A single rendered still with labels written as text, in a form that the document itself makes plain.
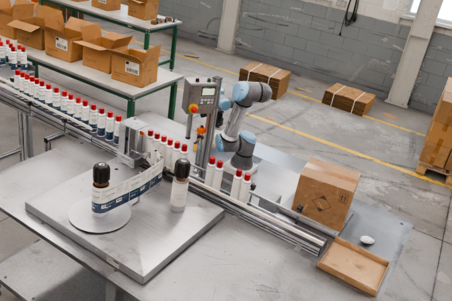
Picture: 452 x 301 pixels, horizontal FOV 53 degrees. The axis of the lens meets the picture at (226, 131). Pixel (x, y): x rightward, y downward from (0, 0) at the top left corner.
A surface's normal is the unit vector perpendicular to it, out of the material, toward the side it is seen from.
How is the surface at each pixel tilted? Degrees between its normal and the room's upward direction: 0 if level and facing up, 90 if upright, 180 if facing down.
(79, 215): 0
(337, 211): 90
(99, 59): 90
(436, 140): 92
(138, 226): 0
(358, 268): 0
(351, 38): 90
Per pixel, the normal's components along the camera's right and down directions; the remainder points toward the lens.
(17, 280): 0.14, -0.89
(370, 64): -0.49, 0.32
